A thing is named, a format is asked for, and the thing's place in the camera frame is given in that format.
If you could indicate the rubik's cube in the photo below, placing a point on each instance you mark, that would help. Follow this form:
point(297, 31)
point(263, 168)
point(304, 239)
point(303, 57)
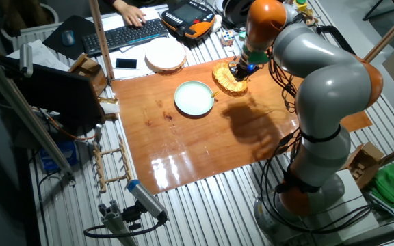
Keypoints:
point(227, 38)

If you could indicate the wooden upright post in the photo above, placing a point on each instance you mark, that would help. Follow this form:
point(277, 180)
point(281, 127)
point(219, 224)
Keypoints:
point(100, 37)

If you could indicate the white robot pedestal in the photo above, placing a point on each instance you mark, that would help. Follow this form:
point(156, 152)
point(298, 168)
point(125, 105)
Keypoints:
point(354, 205)

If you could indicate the yellow box with green button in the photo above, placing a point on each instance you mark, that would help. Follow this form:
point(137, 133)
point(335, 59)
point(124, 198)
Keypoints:
point(302, 5)

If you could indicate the brown wooden board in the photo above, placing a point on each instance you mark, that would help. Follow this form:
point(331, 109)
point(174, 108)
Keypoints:
point(200, 143)

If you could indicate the brown wooden box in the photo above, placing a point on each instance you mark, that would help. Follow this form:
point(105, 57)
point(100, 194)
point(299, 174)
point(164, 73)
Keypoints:
point(89, 70)

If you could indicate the silver camera with blue end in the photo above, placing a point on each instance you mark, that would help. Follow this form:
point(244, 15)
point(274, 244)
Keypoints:
point(147, 198)

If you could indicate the black mouse pad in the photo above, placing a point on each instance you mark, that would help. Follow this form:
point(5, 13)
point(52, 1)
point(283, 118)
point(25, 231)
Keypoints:
point(80, 29)

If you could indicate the person's bare hand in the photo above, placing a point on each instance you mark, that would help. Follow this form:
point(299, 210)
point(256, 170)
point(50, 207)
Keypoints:
point(130, 13)

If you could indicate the black monitor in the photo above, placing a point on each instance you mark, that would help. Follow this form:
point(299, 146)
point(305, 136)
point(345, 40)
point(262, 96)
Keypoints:
point(60, 95)

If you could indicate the wooden slatted rack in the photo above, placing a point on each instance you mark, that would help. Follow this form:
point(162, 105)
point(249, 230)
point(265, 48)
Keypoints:
point(98, 164)

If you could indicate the white smartphone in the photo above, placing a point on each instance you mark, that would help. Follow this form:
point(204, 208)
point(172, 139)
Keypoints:
point(126, 63)

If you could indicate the white paper sheets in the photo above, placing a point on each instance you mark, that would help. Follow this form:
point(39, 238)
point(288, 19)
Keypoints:
point(41, 54)

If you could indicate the black keyboard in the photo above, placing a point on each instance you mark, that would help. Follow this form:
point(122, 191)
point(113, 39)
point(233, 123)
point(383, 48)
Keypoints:
point(125, 36)

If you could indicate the light green round plate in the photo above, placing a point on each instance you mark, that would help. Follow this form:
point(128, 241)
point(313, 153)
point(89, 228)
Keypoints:
point(193, 98)

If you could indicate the silver camera on pole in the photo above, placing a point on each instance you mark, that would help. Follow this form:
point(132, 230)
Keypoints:
point(26, 59)

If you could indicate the white gold tissue pack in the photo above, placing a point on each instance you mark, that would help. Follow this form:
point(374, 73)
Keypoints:
point(109, 107)

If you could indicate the blue box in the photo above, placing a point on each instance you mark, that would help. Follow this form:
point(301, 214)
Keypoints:
point(60, 155)

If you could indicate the small white block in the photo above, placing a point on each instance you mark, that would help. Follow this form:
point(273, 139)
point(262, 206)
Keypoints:
point(230, 48)

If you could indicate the black orange teach pendant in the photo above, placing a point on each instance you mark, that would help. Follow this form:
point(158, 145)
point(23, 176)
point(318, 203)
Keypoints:
point(186, 15)

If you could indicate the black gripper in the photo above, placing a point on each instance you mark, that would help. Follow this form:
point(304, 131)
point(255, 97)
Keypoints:
point(245, 71)

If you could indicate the aluminium frame bar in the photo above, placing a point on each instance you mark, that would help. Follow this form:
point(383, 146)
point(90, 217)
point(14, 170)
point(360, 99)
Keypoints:
point(29, 116)

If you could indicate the dark clothespin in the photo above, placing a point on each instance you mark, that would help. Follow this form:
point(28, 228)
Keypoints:
point(234, 59)

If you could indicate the grey aluminium profile bracket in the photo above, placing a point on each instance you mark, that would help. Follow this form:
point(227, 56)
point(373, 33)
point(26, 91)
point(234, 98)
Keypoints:
point(115, 222)

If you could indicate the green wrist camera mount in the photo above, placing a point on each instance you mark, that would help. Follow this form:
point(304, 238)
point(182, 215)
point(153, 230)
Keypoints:
point(256, 57)

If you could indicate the brown cardboard box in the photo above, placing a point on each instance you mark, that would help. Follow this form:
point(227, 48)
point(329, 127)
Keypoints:
point(366, 164)

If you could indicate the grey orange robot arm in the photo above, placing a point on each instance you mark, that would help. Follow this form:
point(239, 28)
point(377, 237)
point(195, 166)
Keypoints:
point(334, 92)

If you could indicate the white figurine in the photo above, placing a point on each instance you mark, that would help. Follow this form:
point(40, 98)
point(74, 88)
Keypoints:
point(216, 23)

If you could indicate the white paper stack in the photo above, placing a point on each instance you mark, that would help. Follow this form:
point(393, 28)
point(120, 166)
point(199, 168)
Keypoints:
point(152, 15)

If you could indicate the yellow orange woven basket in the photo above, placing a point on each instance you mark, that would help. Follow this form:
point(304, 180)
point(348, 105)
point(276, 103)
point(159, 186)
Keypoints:
point(227, 80)

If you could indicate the black filament spool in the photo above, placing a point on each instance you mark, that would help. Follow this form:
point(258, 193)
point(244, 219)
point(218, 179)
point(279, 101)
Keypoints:
point(236, 10)

